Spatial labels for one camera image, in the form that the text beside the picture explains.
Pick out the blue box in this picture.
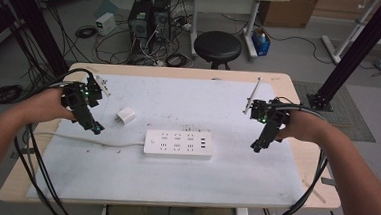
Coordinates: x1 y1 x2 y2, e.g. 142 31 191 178
250 26 272 57

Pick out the black computer tower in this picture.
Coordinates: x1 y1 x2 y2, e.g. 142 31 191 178
149 0 173 44
125 0 155 55

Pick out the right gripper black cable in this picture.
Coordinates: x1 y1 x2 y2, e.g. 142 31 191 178
259 95 333 215

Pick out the black metal post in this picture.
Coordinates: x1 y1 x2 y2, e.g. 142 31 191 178
0 0 75 78
306 0 381 116

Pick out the black round stool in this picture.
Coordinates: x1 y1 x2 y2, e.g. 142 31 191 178
192 29 244 72

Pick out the white metal stand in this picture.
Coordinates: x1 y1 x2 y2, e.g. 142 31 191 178
318 0 381 68

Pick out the person's left hand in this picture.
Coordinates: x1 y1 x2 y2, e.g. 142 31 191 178
26 86 79 126

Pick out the white power strip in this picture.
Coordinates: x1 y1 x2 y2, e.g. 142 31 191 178
142 128 215 162

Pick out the white power supply box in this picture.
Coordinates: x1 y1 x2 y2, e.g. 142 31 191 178
94 11 118 38

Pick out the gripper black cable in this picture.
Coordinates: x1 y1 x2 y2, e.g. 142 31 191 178
9 64 97 215
259 95 333 215

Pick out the grey floor mat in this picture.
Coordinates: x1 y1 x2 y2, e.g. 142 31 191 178
288 80 380 144

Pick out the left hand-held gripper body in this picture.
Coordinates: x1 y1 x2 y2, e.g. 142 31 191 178
60 72 112 118

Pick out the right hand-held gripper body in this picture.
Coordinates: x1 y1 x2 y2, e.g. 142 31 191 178
242 76 293 129

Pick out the light wooden table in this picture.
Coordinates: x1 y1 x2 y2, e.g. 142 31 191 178
0 55 350 215

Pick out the cardboard box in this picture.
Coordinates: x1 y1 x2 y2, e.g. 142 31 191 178
260 0 321 30

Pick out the person's right hand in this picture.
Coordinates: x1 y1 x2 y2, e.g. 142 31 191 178
275 109 323 145

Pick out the white table mat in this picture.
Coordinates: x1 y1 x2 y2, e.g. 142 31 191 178
26 68 313 215

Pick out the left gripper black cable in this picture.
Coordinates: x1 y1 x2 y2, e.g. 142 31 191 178
9 64 97 215

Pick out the white charger adapter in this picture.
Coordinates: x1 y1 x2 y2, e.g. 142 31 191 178
114 105 137 126

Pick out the white power strip cable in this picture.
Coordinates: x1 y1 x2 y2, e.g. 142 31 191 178
32 130 147 150

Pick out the thin wooden stick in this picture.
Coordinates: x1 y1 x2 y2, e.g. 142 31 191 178
300 178 328 205

